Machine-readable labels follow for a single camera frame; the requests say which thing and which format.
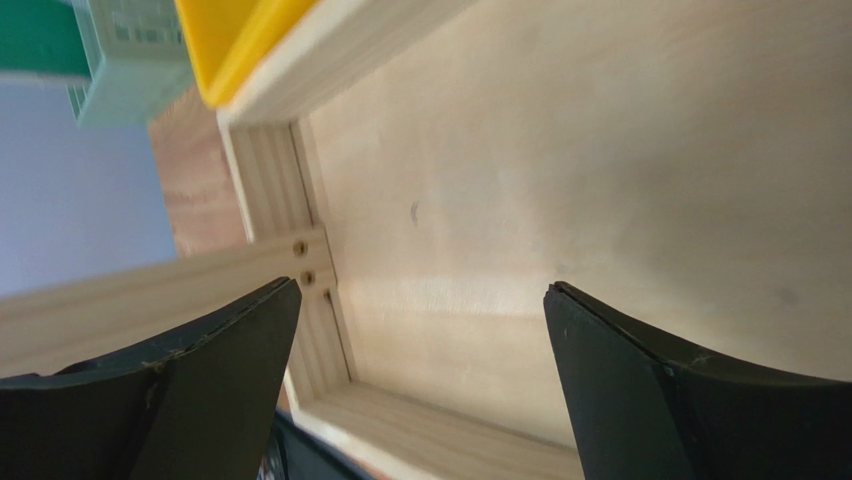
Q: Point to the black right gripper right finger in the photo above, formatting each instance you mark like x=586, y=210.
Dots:
x=647, y=404

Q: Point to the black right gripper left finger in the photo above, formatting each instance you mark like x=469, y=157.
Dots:
x=194, y=402

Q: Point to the wooden clothes rack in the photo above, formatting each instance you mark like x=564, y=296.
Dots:
x=426, y=170

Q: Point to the green file organizer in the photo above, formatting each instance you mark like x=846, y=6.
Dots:
x=138, y=62

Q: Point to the yellow plastic tray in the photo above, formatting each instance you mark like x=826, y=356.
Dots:
x=226, y=39

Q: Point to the green folder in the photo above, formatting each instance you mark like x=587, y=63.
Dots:
x=42, y=39

